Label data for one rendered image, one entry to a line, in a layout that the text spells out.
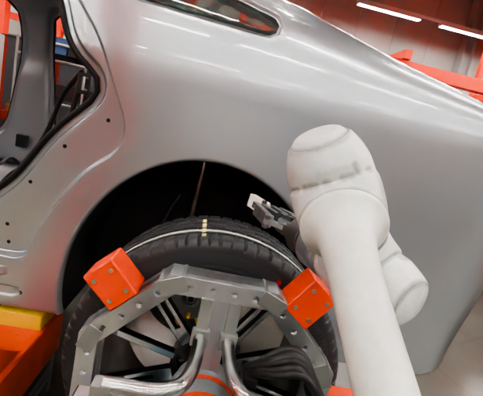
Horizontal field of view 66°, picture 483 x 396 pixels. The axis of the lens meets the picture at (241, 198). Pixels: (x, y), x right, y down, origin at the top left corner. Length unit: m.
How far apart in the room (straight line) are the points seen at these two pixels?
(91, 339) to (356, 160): 0.64
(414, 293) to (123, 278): 0.52
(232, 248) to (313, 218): 0.42
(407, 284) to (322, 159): 0.20
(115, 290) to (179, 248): 0.15
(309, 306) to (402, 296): 0.31
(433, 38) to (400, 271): 11.46
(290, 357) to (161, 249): 0.35
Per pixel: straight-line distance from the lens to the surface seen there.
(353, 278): 0.37
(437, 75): 8.00
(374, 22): 11.26
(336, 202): 0.41
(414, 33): 11.66
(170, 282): 0.76
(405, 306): 0.53
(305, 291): 0.78
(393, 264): 0.53
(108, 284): 0.79
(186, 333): 0.93
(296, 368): 0.73
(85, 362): 0.89
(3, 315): 1.40
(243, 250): 0.82
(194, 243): 0.82
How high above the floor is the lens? 1.43
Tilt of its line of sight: 11 degrees down
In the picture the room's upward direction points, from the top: 13 degrees clockwise
